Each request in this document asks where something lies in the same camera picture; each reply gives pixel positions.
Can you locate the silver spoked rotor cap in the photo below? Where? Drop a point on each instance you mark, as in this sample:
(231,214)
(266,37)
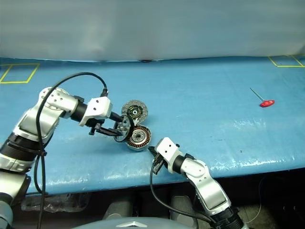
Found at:
(124,127)

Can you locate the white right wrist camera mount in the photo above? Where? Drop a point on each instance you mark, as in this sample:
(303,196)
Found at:
(169,149)

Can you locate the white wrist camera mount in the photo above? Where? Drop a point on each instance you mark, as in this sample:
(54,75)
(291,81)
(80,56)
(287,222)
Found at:
(97,107)
(169,149)

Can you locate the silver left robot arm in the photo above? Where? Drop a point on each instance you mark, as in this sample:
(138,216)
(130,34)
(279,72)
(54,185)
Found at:
(31,119)

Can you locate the clear plastic bag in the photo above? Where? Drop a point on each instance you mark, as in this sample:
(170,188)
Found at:
(54,202)

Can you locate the white plastic backdrop sheet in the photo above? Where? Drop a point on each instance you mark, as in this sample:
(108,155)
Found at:
(152,26)

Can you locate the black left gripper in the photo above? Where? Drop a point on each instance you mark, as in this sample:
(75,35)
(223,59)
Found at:
(95,130)

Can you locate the yellow tape rectangle outline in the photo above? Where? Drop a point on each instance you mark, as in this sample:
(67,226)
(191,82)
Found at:
(14,82)
(286,66)

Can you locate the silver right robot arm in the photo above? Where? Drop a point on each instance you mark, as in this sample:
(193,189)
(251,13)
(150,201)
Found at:
(207,188)

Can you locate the round motor cover with board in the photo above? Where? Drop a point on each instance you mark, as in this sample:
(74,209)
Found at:
(134,111)

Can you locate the grey robot torso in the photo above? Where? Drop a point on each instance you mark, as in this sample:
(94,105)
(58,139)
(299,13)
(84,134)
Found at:
(133,224)

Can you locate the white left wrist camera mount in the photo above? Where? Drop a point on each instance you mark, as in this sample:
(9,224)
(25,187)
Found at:
(97,107)

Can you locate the blue plastic table cover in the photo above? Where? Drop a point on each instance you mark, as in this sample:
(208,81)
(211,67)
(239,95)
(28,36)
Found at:
(214,95)

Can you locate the silver motor housing with windings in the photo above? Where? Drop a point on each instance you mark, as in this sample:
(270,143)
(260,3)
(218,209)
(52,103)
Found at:
(139,137)

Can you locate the grey rounded shape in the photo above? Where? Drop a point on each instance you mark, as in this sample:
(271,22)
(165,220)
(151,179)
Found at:
(183,210)
(118,211)

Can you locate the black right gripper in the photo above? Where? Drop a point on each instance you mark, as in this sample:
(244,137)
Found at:
(158,164)

